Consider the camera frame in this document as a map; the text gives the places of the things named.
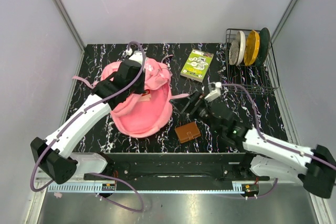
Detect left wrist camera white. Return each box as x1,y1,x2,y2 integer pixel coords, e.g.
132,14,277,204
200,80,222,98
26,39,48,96
125,48,143,64

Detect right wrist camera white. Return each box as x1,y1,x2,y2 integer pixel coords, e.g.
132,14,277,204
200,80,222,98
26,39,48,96
204,82,222,103

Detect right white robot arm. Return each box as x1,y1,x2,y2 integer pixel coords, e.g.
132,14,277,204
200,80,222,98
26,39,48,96
170,92,335,199

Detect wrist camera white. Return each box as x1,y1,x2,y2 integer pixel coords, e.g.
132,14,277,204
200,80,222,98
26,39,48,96
125,48,143,64
204,82,222,103

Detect yellow plate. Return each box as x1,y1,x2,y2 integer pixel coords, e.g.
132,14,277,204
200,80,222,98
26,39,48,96
244,30,260,66

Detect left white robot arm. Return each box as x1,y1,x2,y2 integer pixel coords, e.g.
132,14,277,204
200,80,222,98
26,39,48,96
30,59,145,184

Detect black wire dish rack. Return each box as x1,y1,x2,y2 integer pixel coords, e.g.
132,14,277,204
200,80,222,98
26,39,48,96
225,28,280,95

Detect brown leather wallet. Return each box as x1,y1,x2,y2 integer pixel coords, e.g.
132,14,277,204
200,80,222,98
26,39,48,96
175,122,201,144

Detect green comic paperback book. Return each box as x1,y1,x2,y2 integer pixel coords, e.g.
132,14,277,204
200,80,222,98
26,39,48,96
180,49,214,82

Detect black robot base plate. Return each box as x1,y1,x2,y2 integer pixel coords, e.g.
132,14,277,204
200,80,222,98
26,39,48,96
102,153,269,181

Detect red comic paperback book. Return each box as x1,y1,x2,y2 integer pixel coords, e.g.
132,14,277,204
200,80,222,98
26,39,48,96
142,90,151,99

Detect white grey plate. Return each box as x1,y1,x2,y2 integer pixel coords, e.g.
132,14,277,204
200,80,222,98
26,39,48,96
228,30,246,66

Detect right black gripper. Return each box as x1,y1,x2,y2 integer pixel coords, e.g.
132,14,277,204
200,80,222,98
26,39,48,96
169,90,222,134

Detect dark green plate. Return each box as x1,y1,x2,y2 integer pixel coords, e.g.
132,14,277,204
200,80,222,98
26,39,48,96
255,27,270,67

